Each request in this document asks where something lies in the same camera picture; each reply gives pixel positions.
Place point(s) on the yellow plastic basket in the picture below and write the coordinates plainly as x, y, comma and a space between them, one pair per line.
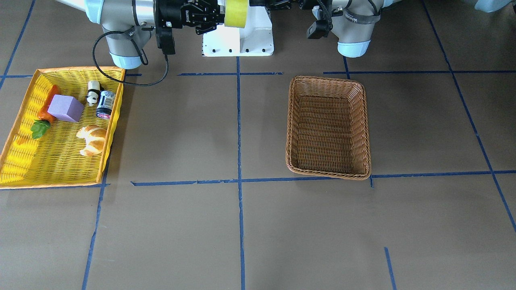
54, 160

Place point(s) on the toy croissant bread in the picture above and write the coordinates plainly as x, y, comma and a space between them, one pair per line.
95, 138

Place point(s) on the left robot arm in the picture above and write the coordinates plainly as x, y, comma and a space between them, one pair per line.
351, 21

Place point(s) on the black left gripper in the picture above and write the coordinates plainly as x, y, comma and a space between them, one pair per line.
278, 3

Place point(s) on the yellow tape roll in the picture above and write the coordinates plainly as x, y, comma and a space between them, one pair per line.
236, 13

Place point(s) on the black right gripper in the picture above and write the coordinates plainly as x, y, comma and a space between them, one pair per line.
172, 15

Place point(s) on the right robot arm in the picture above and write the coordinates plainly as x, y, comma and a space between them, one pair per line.
128, 25

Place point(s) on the brown wicker basket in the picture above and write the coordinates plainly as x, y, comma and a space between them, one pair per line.
327, 130

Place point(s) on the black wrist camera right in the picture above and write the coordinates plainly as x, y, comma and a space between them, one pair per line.
165, 40

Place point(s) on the purple foam block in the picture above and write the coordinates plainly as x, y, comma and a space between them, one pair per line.
66, 108

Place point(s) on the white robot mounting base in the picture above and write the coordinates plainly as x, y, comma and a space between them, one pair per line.
255, 40

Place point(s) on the toy carrot with leaves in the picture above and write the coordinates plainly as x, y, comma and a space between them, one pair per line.
44, 118

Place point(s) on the toy panda figure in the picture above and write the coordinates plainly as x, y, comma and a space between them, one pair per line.
94, 92

